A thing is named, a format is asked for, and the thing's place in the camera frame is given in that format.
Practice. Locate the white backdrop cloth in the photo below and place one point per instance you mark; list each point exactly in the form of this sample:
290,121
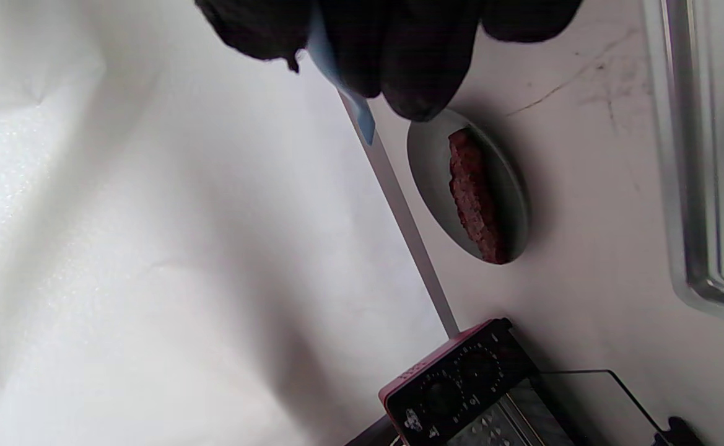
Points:
151,248

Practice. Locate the red countertop oven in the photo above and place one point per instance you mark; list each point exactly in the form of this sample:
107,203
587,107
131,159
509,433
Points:
454,396

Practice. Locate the grey round plate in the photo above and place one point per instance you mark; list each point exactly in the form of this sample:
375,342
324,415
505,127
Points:
430,167

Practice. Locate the silver metal baking tray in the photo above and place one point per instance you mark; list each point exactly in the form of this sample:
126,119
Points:
708,155

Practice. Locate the grilled brown steak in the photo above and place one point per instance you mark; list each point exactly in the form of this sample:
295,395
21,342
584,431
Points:
473,192

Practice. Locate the person's right hand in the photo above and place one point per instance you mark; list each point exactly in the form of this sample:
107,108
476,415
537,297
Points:
411,49

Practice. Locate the blue dessert spatula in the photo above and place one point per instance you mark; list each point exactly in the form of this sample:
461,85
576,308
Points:
362,118

